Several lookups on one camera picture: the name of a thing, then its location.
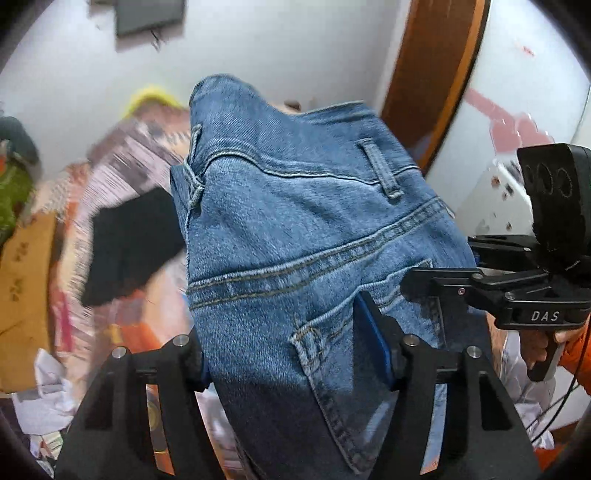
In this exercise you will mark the blue denim jeans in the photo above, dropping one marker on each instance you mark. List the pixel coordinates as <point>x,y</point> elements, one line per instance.
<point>285,219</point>

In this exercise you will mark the white papers pile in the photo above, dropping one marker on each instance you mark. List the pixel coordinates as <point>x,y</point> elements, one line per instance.
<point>46,410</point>

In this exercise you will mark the wooden door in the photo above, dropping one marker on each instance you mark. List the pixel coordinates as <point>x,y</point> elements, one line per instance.
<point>439,48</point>

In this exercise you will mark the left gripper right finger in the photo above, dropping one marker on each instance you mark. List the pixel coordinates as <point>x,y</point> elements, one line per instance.
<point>483,438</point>

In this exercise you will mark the white cabinet with stickers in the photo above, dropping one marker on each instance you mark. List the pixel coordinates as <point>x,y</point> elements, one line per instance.
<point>499,203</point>

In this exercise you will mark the flat cardboard box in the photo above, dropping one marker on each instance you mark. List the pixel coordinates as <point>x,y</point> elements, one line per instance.
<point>24,320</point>

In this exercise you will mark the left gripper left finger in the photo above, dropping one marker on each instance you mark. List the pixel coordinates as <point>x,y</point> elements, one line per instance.
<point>109,437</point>

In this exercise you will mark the yellow curved headboard piece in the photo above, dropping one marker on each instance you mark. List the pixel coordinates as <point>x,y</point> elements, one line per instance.
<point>150,94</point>

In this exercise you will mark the person right hand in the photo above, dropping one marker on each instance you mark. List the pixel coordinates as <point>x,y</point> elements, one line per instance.
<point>534,343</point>

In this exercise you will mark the small dark wall monitor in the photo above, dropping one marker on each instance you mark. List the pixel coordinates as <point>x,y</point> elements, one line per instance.
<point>133,16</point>

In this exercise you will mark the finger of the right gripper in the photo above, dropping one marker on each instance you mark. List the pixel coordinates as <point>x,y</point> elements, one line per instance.
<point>513,253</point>
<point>474,286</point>

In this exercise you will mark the black folded garment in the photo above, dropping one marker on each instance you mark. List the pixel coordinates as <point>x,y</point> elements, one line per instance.
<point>131,242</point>

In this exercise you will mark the patterned bed blanket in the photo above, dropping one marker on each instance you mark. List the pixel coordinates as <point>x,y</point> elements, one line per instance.
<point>133,158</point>

